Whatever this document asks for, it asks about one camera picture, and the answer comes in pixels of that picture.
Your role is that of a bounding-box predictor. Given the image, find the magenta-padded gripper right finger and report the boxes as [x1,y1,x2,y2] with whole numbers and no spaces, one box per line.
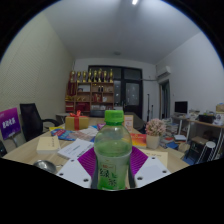
[129,146,172,189]

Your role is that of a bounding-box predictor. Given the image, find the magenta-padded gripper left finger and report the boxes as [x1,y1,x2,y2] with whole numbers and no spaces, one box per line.
[55,147,98,190]

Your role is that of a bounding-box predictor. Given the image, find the green tea plastic bottle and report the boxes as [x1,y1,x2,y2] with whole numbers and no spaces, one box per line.
[93,109,133,192]

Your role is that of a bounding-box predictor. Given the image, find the white printed booklet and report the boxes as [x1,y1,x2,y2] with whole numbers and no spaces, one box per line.
[57,138,95,160]

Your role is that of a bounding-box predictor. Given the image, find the stainless steel cup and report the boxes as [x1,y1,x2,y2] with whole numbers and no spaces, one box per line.
[32,159,64,175]

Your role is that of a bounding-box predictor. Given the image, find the orange book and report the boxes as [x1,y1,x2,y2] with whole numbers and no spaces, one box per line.
[130,132,148,149]

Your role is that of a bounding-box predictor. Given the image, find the blue printed booklets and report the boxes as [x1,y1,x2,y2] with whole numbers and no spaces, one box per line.
[50,128,78,142]

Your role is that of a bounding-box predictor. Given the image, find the pink flowers in white pot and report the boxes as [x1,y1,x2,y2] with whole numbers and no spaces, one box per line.
[144,118,167,150]

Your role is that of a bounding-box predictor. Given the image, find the yellow gift box red ribbon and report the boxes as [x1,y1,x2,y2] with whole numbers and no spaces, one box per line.
[64,110,90,131]

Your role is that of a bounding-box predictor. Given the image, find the small tan upright box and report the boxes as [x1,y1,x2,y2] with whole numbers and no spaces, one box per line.
[123,114,135,133]

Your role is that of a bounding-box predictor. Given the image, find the white round stool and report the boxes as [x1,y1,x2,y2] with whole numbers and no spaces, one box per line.
[201,140,218,162]

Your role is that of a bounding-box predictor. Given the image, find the cluttered wooden side desk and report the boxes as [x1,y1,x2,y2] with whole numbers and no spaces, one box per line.
[169,103,224,161]

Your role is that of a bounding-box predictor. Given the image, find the black office chair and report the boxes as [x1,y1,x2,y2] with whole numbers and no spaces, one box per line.
[19,102,62,143]

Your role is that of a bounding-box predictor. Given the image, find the computer monitor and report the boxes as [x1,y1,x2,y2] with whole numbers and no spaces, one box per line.
[174,100,189,115]

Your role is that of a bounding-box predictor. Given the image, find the wooden shelf unit with trophies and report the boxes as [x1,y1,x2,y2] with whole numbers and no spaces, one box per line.
[64,68,116,114]

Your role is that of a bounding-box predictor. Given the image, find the purple sign board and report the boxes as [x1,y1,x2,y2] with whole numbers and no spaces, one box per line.
[0,107,22,141]

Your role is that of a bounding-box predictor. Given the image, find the dark glass door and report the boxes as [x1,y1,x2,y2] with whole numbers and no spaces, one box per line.
[87,65,144,120]

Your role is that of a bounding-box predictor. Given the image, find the white wall air conditioner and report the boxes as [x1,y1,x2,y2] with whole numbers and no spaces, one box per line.
[155,65,172,80]

